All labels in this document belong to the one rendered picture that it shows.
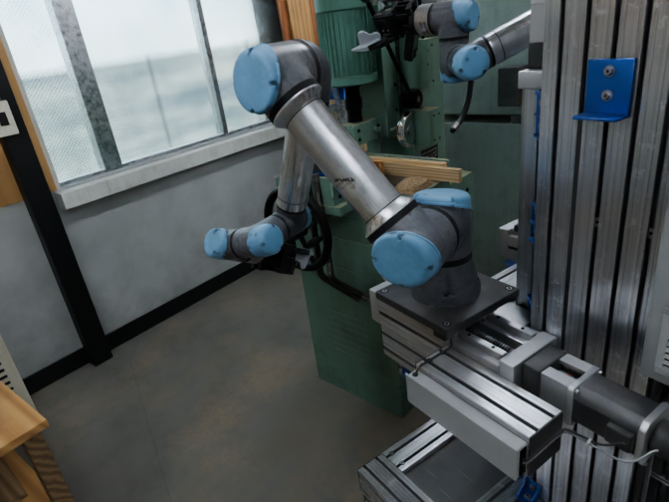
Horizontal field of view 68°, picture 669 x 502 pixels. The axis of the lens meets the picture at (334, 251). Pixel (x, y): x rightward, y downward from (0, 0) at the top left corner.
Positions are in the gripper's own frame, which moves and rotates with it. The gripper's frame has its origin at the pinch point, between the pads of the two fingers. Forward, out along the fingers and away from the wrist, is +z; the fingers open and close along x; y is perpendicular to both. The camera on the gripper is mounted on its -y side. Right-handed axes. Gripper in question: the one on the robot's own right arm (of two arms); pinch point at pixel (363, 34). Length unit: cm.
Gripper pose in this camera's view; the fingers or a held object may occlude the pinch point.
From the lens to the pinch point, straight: 158.2
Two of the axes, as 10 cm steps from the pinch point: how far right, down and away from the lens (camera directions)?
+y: -4.7, -5.2, -7.1
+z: -7.5, -1.9, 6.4
